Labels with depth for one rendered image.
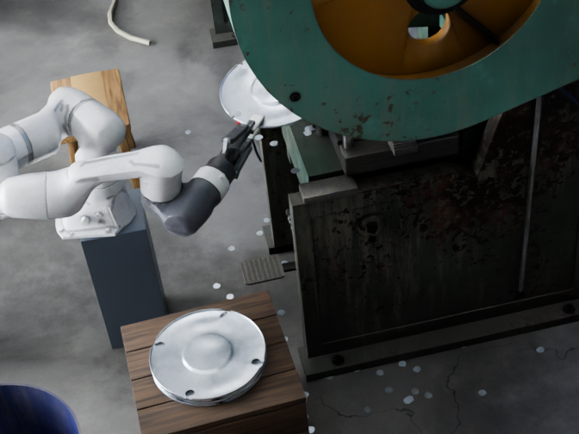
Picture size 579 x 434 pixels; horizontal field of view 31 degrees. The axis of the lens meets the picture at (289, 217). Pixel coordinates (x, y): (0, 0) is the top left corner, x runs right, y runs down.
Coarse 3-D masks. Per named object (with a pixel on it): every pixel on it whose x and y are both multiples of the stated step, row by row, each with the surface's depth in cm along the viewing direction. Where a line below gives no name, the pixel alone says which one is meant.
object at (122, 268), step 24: (144, 216) 292; (96, 240) 287; (120, 240) 289; (144, 240) 290; (96, 264) 293; (120, 264) 294; (144, 264) 296; (96, 288) 299; (120, 288) 300; (144, 288) 302; (120, 312) 306; (144, 312) 308; (120, 336) 313
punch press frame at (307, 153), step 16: (416, 16) 244; (432, 16) 244; (432, 32) 283; (288, 128) 290; (304, 128) 283; (464, 128) 269; (480, 128) 270; (288, 144) 297; (304, 144) 278; (320, 144) 278; (464, 144) 272; (304, 160) 273; (320, 160) 273; (336, 160) 272; (432, 160) 274; (448, 160) 275; (464, 160) 276; (304, 176) 276; (320, 176) 269; (336, 176) 270; (368, 176) 272; (288, 208) 329
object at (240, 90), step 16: (224, 80) 277; (240, 80) 276; (256, 80) 274; (224, 96) 273; (240, 96) 272; (256, 96) 270; (272, 96) 270; (256, 112) 268; (272, 112) 267; (288, 112) 266
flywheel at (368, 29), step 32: (320, 0) 212; (352, 0) 213; (384, 0) 215; (416, 0) 203; (448, 0) 202; (480, 0) 220; (512, 0) 222; (352, 32) 218; (384, 32) 220; (448, 32) 223; (480, 32) 225; (512, 32) 225; (384, 64) 225; (416, 64) 227; (448, 64) 229
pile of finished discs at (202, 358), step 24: (192, 312) 272; (216, 312) 273; (168, 336) 268; (192, 336) 267; (216, 336) 266; (240, 336) 266; (168, 360) 262; (192, 360) 260; (216, 360) 260; (240, 360) 260; (264, 360) 260; (168, 384) 256; (192, 384) 256; (216, 384) 255; (240, 384) 254
